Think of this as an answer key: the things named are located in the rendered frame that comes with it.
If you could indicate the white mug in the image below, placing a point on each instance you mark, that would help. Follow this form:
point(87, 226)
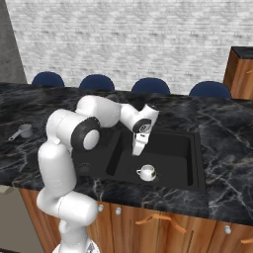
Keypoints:
point(147, 173)

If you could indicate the wooden cabinet with black top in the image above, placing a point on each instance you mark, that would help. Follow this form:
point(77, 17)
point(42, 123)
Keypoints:
point(240, 74)

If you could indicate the round silver knob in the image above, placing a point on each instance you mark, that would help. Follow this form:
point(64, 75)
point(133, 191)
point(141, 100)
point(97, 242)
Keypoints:
point(100, 208)
point(227, 229)
point(118, 210)

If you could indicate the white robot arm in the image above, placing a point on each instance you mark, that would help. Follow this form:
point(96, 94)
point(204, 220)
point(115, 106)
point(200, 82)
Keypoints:
point(59, 164)

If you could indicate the black double basin sink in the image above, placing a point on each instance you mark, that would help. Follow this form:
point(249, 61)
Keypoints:
point(171, 154)

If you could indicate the grey measuring cup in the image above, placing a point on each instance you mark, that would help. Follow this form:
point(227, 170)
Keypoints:
point(25, 130)

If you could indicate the wooden cupboard door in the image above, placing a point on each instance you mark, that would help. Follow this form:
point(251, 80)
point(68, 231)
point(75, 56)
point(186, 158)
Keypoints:
point(148, 237)
point(34, 217)
point(235, 245)

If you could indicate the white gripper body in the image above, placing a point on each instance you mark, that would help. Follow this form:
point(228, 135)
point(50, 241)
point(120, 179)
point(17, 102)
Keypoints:
point(139, 145)

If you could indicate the blue chair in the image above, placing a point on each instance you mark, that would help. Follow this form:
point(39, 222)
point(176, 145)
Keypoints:
point(97, 83)
point(48, 80)
point(210, 90)
point(150, 86)

